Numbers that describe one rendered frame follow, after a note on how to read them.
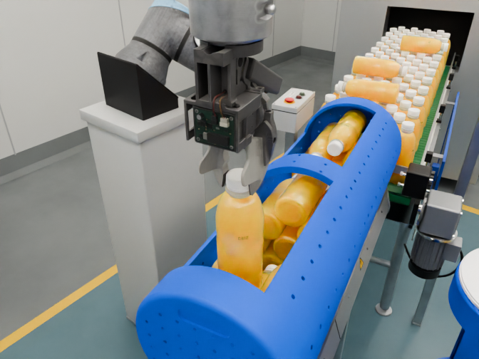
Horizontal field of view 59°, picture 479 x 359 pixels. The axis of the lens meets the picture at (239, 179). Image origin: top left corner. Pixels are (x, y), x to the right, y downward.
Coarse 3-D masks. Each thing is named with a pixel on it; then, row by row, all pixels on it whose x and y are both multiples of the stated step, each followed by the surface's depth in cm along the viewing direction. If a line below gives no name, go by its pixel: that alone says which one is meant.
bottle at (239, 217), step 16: (224, 192) 61; (224, 208) 59; (240, 208) 59; (256, 208) 60; (224, 224) 60; (240, 224) 59; (256, 224) 60; (224, 240) 61; (240, 240) 60; (256, 240) 62; (224, 256) 63; (240, 256) 62; (256, 256) 63; (240, 272) 64; (256, 272) 65
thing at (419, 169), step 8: (408, 168) 134; (416, 168) 134; (424, 168) 134; (432, 168) 134; (408, 176) 133; (416, 176) 131; (424, 176) 130; (432, 176) 133; (400, 184) 137; (408, 184) 134; (416, 184) 133; (424, 184) 132; (408, 192) 135; (416, 192) 134; (424, 192) 133
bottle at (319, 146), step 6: (330, 126) 126; (324, 132) 122; (318, 138) 120; (324, 138) 119; (312, 144) 119; (318, 144) 117; (324, 144) 117; (312, 150) 117; (318, 150) 116; (324, 150) 116; (324, 156) 116; (330, 156) 117
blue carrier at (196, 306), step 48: (384, 144) 109; (336, 192) 84; (336, 240) 76; (192, 288) 59; (240, 288) 59; (288, 288) 63; (336, 288) 73; (144, 336) 69; (192, 336) 62; (240, 336) 57; (288, 336) 58
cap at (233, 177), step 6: (240, 168) 60; (228, 174) 59; (234, 174) 59; (240, 174) 59; (228, 180) 58; (234, 180) 57; (240, 180) 57; (228, 186) 58; (234, 186) 58; (240, 186) 57; (246, 186) 58; (240, 192) 58
